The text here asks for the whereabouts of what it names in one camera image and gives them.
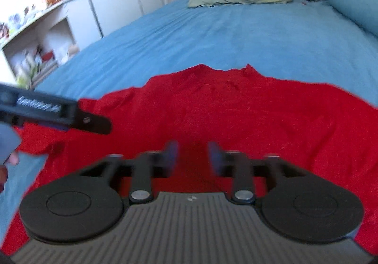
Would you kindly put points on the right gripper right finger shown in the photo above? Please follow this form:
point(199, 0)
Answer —
point(292, 201)

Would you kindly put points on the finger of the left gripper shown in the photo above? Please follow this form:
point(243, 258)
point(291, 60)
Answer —
point(86, 121)

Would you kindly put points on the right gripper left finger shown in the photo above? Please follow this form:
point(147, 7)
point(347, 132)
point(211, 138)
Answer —
point(87, 203)

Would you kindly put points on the red knit sweater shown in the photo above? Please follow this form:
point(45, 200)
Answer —
point(318, 127)

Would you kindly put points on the left hand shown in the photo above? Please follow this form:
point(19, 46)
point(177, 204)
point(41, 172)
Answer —
point(13, 160)

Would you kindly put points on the red box on shelf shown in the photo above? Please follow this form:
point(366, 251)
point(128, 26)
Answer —
point(48, 56)

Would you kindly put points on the white shelving unit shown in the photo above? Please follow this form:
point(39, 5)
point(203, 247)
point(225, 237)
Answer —
point(29, 29)

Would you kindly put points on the blue bed blanket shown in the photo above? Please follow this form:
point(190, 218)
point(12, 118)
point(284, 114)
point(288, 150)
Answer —
point(301, 42)

